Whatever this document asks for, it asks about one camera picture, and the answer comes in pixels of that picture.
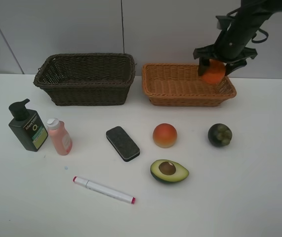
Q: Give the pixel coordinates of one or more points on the orange tangerine fruit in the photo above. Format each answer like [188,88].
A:
[215,72]

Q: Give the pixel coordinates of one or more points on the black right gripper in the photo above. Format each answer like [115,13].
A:
[230,48]

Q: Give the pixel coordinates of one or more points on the black whiteboard eraser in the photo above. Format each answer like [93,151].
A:
[122,143]

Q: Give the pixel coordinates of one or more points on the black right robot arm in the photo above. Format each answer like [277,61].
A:
[254,13]

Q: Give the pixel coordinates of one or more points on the orange-red peach fruit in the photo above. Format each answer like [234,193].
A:
[165,135]

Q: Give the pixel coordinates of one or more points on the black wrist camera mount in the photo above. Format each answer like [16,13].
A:
[223,22]

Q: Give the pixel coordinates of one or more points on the light orange wicker basket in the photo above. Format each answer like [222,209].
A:
[167,84]

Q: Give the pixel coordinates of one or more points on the pink lotion bottle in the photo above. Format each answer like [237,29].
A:
[59,136]

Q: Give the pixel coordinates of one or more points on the dark brown wicker basket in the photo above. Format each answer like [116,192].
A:
[87,79]

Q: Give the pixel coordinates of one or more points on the dark mangosteen fruit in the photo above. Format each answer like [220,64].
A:
[219,135]

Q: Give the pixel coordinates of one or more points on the dark green pump bottle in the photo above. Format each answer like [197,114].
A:
[27,126]

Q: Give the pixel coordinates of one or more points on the white pink-capped marker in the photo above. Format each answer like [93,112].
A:
[110,192]

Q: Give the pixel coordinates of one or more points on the halved avocado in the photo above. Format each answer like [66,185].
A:
[168,171]

